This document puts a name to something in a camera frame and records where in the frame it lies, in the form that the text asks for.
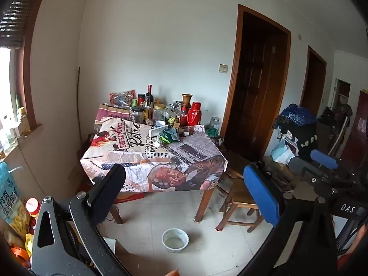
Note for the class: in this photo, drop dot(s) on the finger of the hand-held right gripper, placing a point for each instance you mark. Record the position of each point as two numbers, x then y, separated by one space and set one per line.
304 172
325 158

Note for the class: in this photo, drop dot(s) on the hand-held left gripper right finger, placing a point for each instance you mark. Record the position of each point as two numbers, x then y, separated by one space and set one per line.
261 195

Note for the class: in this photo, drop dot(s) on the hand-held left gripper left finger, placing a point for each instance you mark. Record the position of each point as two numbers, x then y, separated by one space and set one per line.
106 192

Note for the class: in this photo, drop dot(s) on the white box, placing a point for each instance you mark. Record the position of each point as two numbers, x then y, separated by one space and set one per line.
156 132

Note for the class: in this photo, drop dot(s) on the white bowl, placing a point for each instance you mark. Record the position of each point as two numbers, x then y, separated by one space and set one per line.
175 241

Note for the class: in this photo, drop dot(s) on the green wrapper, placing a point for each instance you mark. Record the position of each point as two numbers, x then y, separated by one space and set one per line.
170 135

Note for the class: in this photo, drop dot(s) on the wooden stool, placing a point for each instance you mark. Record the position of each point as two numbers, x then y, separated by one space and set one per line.
240 198

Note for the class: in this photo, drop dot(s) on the black bag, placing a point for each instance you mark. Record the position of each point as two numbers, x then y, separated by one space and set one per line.
304 138

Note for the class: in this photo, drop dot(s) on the pale blue plastic bag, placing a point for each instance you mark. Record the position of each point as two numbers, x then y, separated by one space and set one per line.
281 152

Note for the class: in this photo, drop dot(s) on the red door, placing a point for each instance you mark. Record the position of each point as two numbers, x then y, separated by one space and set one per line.
356 132

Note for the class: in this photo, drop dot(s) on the hanging dark garment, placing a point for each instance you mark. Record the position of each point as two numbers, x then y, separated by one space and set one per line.
343 110

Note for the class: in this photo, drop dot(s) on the blue knitted cloth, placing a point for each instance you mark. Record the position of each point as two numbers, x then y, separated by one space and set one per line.
297 115

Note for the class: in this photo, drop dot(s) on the dark glass jar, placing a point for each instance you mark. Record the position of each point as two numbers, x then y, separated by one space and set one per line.
217 141

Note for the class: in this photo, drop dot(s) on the brown framed doorway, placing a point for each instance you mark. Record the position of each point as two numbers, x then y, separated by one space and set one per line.
313 86

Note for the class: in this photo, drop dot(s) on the red cap bottle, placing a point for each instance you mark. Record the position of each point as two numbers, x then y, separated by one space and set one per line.
33 207

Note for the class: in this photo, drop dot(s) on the pink and brown paper bag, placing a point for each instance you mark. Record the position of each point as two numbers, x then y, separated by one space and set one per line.
110 115

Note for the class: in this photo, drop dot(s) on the green plastic bag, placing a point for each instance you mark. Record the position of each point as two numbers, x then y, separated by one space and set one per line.
211 132

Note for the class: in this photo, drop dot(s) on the small red can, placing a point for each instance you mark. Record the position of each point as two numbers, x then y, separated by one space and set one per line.
148 121

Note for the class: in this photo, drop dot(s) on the black lid jar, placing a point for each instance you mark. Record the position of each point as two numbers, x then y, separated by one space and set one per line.
137 115

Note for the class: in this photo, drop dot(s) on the clear glass jar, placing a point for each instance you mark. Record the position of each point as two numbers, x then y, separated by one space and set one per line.
214 123

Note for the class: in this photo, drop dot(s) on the clear bottle yellow label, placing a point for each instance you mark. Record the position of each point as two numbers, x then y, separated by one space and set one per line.
147 109

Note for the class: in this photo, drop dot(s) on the gold lid jar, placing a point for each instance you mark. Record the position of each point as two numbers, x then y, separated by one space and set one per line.
159 113

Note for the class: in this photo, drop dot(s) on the dark wooden door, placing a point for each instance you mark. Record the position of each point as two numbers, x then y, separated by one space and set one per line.
253 92

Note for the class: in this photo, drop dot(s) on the blue and yellow bag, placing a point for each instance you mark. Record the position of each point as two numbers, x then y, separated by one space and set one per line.
10 198

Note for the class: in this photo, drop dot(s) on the red clear snack bag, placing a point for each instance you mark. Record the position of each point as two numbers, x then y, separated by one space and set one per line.
122 97

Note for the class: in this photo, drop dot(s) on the yellow-green bumpy ball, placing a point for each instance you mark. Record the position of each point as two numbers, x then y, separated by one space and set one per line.
172 120

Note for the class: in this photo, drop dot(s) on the red canister dark lid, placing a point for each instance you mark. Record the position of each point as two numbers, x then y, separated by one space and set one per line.
141 99

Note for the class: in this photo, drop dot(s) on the red thermos jug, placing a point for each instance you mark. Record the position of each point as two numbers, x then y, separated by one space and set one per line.
194 115

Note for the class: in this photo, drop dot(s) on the dark wine bottle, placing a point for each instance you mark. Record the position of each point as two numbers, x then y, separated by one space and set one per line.
149 93

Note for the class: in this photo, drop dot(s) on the red sauce squeeze bottle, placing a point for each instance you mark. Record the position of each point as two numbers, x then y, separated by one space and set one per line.
183 116

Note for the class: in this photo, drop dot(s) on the yellow oil bottle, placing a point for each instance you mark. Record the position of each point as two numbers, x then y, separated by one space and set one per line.
24 119

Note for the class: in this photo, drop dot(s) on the silver foil packet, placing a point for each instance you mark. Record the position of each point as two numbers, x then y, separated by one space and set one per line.
176 105

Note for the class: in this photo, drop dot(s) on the brown clay vase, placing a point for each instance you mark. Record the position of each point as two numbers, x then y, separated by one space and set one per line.
187 100

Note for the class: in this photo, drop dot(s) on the bamboo window blind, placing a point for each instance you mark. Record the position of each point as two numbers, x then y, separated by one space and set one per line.
17 14

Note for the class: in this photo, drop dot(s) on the beige light switch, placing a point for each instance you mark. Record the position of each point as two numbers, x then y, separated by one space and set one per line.
223 68

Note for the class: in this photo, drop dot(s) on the brown window frame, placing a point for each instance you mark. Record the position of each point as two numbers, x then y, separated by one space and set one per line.
31 77

